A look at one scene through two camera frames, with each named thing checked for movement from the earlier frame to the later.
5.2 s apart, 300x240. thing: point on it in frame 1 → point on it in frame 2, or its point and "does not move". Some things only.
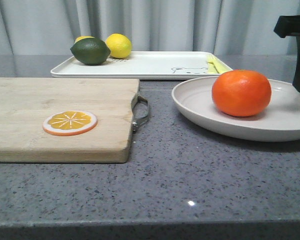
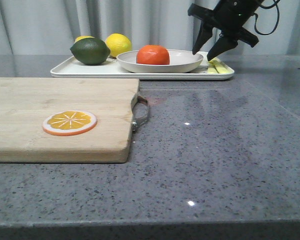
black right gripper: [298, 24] → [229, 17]
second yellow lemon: [81, 37] does not move
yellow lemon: [120, 45] does not move
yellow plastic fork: [215, 66] does not move
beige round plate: [286, 117] → [180, 61]
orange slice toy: [69, 123] does not move
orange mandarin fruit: [241, 93] → [153, 54]
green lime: [90, 51] does not move
